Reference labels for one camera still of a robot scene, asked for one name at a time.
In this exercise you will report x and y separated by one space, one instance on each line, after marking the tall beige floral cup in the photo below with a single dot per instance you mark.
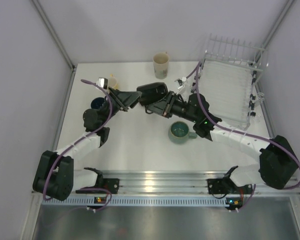
161 65

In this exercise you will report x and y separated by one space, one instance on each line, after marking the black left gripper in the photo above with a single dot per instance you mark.
122 100

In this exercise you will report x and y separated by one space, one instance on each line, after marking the dark blue mug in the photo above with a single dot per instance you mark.
98 103

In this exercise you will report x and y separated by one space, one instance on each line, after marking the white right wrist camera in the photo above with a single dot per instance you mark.
180 84

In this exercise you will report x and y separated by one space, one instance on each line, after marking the perforated cable duct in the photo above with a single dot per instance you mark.
139 201

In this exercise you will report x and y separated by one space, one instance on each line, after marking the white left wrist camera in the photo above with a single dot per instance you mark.
103 82

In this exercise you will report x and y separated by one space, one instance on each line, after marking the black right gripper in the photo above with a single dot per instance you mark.
164 107

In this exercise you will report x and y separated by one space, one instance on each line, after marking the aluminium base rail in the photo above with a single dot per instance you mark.
171 183

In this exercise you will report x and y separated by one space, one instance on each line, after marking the right aluminium frame post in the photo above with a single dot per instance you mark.
279 19

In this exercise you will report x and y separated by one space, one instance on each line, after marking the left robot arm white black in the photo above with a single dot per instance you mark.
61 172

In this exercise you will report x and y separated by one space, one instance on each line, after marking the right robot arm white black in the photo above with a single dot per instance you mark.
274 160

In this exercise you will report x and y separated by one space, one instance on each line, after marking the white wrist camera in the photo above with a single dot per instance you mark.
103 82
180 84

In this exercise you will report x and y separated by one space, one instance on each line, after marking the yellow mug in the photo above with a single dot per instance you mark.
112 82

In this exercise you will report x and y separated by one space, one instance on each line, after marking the teal green mug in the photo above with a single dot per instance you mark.
179 133

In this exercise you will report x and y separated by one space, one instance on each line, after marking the clear dish rack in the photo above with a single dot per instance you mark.
227 77

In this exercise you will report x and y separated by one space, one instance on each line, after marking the aluminium frame post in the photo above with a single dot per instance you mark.
51 30
279 19

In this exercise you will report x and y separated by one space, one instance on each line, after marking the left aluminium frame post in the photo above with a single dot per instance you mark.
51 30

